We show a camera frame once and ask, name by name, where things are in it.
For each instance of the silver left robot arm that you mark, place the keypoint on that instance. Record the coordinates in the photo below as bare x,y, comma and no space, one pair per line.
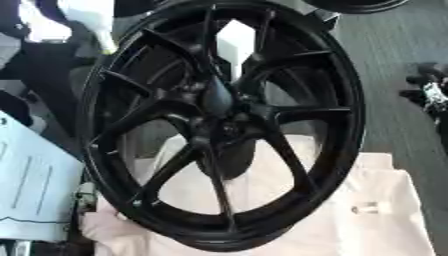
35,186

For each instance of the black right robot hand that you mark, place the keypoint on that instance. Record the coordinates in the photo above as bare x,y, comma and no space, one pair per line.
433,100

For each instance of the black spoked wheel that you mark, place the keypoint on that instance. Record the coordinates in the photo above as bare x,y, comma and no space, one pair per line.
326,110

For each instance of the black round wheel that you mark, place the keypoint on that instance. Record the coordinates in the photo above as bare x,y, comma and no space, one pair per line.
356,4

